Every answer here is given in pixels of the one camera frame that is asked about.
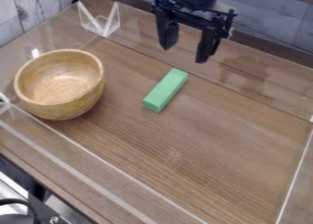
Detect black metal table mount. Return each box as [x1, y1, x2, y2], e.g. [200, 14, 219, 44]
[0, 155, 70, 224]

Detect clear acrylic wall panels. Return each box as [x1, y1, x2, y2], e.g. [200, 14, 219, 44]
[0, 6, 313, 224]

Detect black cable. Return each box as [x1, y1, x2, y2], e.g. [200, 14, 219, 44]
[0, 197, 32, 208]

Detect clear acrylic corner bracket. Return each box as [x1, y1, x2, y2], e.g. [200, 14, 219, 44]
[77, 1, 120, 37]

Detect wooden bowl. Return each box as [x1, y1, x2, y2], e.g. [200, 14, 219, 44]
[13, 49, 105, 121]

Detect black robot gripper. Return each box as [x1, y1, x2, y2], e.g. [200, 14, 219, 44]
[152, 0, 236, 63]

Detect green rectangular block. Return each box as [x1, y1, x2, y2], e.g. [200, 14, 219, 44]
[141, 69, 188, 113]

